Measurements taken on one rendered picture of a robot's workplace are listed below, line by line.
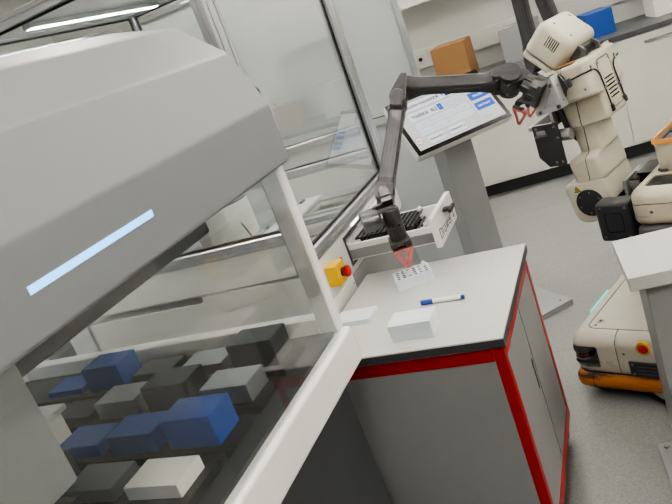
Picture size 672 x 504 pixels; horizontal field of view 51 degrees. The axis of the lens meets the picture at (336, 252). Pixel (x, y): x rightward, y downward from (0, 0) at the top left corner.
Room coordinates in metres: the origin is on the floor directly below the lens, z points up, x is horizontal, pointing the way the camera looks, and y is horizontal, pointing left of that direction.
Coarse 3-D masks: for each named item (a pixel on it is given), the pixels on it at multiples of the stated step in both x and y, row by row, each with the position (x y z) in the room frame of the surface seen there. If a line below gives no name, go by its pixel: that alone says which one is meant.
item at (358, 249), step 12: (360, 228) 2.58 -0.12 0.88; (420, 228) 2.28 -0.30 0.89; (348, 240) 2.46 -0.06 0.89; (360, 240) 2.55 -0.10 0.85; (372, 240) 2.36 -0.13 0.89; (384, 240) 2.34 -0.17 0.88; (420, 240) 2.28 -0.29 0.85; (432, 240) 2.26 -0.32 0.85; (360, 252) 2.38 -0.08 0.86; (372, 252) 2.36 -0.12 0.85; (384, 252) 2.34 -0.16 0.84
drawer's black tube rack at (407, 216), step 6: (414, 210) 2.50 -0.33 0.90; (402, 216) 2.48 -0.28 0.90; (408, 216) 2.45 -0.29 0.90; (384, 222) 2.49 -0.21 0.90; (408, 222) 2.39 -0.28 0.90; (420, 222) 2.42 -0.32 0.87; (384, 228) 2.41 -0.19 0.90; (408, 228) 2.35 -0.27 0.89; (414, 228) 2.38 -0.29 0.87; (360, 234) 2.46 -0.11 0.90; (366, 234) 2.43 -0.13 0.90; (372, 234) 2.40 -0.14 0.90; (378, 234) 2.39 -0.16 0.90; (384, 234) 2.39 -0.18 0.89
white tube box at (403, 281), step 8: (400, 272) 2.21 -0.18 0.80; (416, 272) 2.15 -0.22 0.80; (424, 272) 2.13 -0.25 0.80; (432, 272) 2.13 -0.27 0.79; (400, 280) 2.14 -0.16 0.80; (408, 280) 2.14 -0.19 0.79; (416, 280) 2.13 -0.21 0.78; (424, 280) 2.13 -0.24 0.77; (400, 288) 2.14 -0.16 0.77; (408, 288) 2.14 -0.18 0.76
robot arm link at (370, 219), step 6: (384, 186) 2.19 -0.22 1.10; (378, 192) 2.19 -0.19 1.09; (384, 192) 2.18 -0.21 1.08; (384, 198) 2.17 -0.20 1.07; (390, 198) 2.17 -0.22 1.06; (378, 204) 2.18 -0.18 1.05; (384, 204) 2.18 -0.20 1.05; (390, 204) 2.19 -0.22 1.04; (366, 210) 2.19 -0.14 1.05; (372, 210) 2.18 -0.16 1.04; (360, 216) 2.18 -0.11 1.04; (366, 216) 2.16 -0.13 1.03; (372, 216) 2.15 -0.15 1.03; (378, 216) 2.15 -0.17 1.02; (366, 222) 2.15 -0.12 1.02; (372, 222) 2.14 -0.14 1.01; (378, 222) 2.14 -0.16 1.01; (366, 228) 2.14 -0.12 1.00; (372, 228) 2.14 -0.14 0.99; (378, 228) 2.15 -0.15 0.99
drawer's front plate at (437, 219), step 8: (448, 192) 2.48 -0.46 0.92; (440, 200) 2.40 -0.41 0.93; (448, 200) 2.45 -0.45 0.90; (440, 208) 2.34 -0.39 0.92; (432, 216) 2.25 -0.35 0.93; (440, 216) 2.31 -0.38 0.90; (456, 216) 2.49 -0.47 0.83; (432, 224) 2.24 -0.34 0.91; (440, 224) 2.29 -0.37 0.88; (432, 232) 2.24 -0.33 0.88; (448, 232) 2.34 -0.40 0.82; (440, 240) 2.24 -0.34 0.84
